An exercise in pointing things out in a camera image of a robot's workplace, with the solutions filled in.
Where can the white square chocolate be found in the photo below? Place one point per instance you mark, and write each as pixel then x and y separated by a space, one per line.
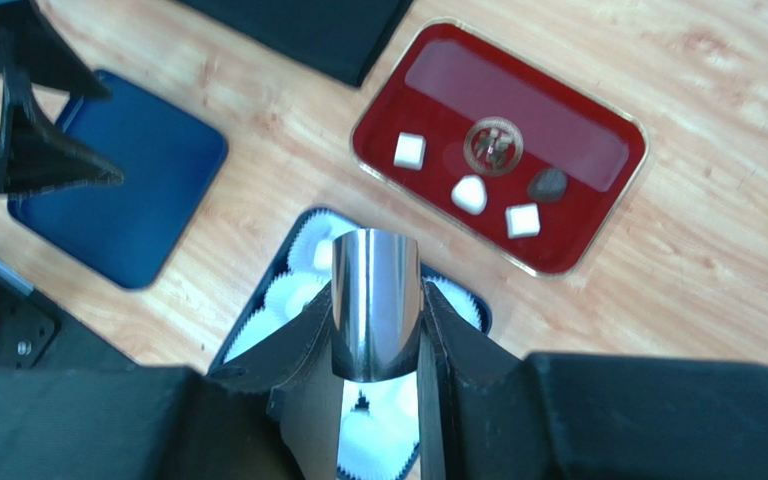
pixel 522 221
pixel 409 151

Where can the navy box lid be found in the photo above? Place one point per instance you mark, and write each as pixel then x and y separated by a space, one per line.
pixel 169 157

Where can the black placemat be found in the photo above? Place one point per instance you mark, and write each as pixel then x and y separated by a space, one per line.
pixel 340 39

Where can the white teardrop chocolate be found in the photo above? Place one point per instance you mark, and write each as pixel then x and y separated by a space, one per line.
pixel 322 256

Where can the metal serving tongs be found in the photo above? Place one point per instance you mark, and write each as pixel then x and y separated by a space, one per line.
pixel 377 302

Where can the white rounded chocolate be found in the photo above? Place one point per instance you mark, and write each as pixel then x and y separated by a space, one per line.
pixel 470 194

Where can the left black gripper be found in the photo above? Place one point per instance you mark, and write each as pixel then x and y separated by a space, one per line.
pixel 36 156

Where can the navy box with paper cups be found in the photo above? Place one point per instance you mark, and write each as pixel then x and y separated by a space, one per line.
pixel 379 437

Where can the red lacquer tray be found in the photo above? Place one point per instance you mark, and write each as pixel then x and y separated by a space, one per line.
pixel 484 110

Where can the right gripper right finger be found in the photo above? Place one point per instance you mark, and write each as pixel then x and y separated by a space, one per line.
pixel 487 414

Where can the dark leaf chocolate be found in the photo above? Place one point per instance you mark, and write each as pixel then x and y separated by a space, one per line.
pixel 548 185

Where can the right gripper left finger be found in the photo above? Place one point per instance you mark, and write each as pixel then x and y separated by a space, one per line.
pixel 268 414

